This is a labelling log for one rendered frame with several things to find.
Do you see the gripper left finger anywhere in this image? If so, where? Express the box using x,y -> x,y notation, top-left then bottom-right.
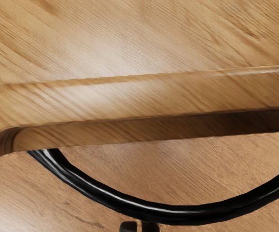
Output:
119,220 -> 137,232

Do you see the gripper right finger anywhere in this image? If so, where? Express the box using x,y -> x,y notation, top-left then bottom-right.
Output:
141,221 -> 160,232

